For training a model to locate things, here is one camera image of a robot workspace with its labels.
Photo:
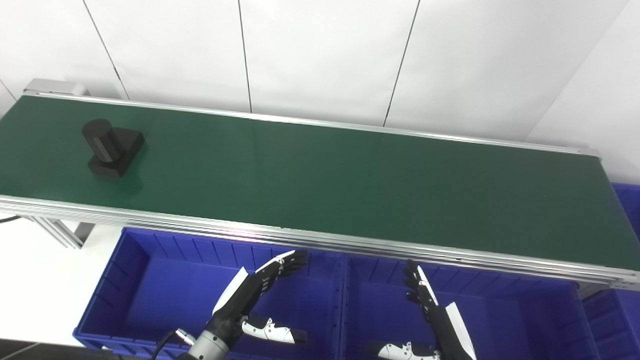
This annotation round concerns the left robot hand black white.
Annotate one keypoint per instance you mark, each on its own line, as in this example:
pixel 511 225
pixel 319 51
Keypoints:
pixel 235 305

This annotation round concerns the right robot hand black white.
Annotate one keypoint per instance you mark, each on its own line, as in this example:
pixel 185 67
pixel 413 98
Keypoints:
pixel 445 330

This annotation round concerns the black cylinder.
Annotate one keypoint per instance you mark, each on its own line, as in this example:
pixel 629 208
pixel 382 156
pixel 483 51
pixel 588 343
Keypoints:
pixel 112 150

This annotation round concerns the blue plastic bin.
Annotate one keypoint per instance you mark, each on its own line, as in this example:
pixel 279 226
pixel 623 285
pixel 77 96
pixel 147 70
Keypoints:
pixel 170 295
pixel 617 320
pixel 515 320

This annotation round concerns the green conveyor belt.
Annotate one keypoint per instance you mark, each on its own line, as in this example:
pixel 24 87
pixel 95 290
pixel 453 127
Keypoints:
pixel 325 185
pixel 300 239

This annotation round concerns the aluminium conveyor leg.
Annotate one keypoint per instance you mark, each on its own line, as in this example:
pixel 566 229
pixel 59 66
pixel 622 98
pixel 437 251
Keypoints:
pixel 62 234

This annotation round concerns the grey conveyor end housing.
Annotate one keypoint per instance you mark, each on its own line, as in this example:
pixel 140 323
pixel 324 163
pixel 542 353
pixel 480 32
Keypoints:
pixel 60 86

